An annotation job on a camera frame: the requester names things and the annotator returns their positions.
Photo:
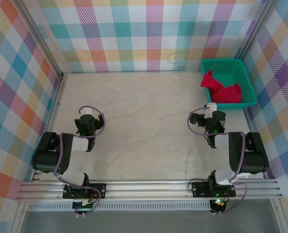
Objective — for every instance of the red t-shirt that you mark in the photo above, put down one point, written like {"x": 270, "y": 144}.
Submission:
{"x": 225, "y": 95}

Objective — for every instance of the teal plastic basket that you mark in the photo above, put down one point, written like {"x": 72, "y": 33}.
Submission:
{"x": 233, "y": 70}

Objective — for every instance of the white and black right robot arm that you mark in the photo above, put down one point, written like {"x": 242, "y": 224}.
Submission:
{"x": 255, "y": 157}

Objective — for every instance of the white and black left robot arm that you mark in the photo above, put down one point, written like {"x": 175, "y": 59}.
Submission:
{"x": 47, "y": 157}

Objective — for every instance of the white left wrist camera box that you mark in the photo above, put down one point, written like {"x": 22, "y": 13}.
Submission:
{"x": 85, "y": 112}

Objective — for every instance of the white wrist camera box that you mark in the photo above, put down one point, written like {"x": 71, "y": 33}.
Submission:
{"x": 85, "y": 112}
{"x": 210, "y": 109}

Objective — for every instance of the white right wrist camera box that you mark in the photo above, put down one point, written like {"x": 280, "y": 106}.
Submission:
{"x": 210, "y": 109}

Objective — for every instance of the aluminium side rail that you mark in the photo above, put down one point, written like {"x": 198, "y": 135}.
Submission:
{"x": 58, "y": 92}
{"x": 247, "y": 117}

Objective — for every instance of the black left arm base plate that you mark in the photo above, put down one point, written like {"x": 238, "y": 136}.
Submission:
{"x": 100, "y": 190}

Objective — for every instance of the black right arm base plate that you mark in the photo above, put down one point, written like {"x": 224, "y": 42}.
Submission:
{"x": 198, "y": 190}

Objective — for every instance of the long aluminium mounting rail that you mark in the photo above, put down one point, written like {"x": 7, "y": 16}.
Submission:
{"x": 146, "y": 189}

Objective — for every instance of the aluminium corner post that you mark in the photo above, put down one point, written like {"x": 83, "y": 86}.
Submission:
{"x": 256, "y": 32}
{"x": 42, "y": 36}

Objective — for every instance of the aluminium frame leg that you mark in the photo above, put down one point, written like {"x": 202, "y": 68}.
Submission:
{"x": 19, "y": 218}
{"x": 279, "y": 216}

